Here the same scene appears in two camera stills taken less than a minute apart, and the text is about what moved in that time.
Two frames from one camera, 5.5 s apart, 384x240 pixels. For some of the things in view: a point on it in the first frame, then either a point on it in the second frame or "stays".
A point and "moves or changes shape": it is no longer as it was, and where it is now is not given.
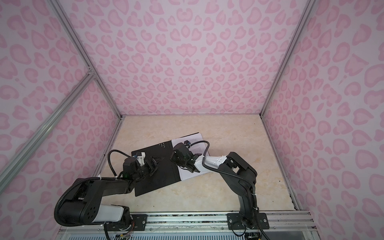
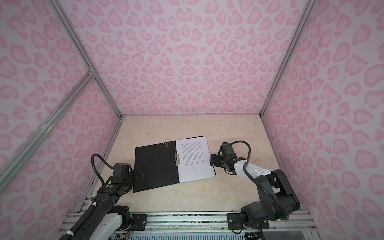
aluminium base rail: (289, 225) stays
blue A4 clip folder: (168, 172) stays
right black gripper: (173, 157) to (217, 158)
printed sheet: (199, 148) moves or changes shape
